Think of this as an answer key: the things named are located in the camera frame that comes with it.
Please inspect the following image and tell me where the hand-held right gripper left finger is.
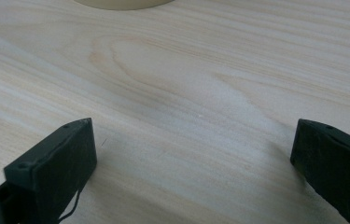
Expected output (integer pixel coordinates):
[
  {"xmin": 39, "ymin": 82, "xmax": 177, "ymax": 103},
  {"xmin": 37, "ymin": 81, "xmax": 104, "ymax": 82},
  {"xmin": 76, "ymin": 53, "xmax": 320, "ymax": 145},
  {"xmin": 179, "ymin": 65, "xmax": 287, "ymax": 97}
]
[{"xmin": 4, "ymin": 117, "xmax": 98, "ymax": 224}]

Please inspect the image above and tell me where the beige strainer container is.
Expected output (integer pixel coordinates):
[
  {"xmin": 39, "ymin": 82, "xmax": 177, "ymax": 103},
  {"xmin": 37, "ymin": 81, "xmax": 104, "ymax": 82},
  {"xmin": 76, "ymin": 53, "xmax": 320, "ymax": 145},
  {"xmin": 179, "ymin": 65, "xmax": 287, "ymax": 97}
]
[{"xmin": 74, "ymin": 0, "xmax": 175, "ymax": 11}]

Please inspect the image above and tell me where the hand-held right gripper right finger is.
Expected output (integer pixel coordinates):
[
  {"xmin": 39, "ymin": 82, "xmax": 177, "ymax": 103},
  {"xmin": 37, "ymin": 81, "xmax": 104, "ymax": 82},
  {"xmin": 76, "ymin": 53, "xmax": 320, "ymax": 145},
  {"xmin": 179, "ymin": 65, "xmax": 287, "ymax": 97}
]
[{"xmin": 289, "ymin": 119, "xmax": 350, "ymax": 224}]

